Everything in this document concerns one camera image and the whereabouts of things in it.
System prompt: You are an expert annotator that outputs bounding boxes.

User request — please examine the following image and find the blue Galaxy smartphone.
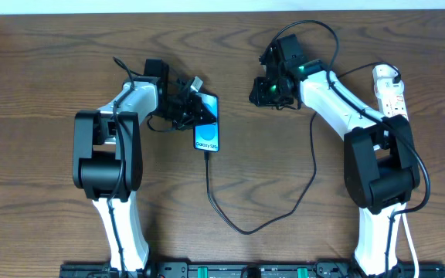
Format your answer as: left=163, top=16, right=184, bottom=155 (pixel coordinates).
left=194, top=93, right=219, bottom=152

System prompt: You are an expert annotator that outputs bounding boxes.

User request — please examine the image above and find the black USB charging cable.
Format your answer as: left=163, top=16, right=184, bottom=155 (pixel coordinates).
left=203, top=60, right=403, bottom=236

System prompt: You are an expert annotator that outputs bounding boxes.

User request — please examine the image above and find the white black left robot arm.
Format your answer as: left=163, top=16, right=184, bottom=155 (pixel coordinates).
left=73, top=58, right=219, bottom=277

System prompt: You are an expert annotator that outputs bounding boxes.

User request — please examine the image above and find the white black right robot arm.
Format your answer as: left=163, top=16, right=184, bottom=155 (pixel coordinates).
left=249, top=35, right=420, bottom=276

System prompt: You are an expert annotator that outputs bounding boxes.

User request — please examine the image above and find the white USB charger plug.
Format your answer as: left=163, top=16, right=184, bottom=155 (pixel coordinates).
left=372, top=64, right=405, bottom=99

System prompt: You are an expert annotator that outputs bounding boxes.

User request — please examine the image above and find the white power strip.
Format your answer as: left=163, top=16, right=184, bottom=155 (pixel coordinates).
left=375, top=93, right=409, bottom=120

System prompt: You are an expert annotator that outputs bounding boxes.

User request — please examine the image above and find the white power strip cord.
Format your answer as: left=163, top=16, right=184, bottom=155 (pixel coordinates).
left=399, top=212, right=420, bottom=278

